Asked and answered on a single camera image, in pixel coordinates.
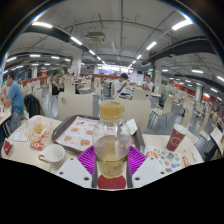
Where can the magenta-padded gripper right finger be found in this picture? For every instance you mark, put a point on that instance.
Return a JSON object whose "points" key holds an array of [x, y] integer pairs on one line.
{"points": [[150, 170]]}

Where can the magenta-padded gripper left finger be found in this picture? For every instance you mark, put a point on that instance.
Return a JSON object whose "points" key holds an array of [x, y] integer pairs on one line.
{"points": [[71, 170]]}

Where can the clear bottle with tan cap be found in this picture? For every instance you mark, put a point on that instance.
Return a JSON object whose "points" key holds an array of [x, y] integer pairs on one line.
{"points": [[111, 143]]}

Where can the colourful sticker sheet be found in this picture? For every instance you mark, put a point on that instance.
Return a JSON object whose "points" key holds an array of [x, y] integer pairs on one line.
{"points": [[165, 159]]}

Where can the small red wrapper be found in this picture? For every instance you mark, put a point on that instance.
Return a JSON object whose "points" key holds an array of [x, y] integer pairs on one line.
{"points": [[186, 161]]}

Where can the printed paper tray liner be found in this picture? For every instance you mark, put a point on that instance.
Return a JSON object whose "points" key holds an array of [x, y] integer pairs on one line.
{"points": [[78, 131]]}

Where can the red paper cup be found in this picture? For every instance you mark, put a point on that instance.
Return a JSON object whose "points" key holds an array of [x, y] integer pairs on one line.
{"points": [[176, 138]]}

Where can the small red sauce packet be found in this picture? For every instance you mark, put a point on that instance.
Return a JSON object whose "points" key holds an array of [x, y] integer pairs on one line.
{"points": [[37, 146]]}

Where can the dark brown serving tray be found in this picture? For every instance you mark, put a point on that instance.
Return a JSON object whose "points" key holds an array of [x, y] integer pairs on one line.
{"points": [[60, 128]]}

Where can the crumpled white napkin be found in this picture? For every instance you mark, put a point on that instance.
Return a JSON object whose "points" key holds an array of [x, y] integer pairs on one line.
{"points": [[132, 126]]}

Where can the white printed card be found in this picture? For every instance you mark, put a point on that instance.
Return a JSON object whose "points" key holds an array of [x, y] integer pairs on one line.
{"points": [[20, 136]]}

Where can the group of beige chairs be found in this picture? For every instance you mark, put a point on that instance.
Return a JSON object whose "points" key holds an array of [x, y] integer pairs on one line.
{"points": [[75, 105]]}

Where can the black backpack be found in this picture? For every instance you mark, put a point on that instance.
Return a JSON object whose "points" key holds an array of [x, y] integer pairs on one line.
{"points": [[32, 105]]}

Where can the person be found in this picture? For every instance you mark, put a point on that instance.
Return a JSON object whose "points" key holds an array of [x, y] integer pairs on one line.
{"points": [[16, 98], [147, 84], [55, 83], [120, 86]]}

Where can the ceiling air conditioner unit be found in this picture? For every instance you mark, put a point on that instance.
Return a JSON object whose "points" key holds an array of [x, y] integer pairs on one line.
{"points": [[96, 37]]}

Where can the group of ceiling lights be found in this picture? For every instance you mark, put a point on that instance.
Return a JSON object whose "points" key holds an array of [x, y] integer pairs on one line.
{"points": [[181, 24]]}

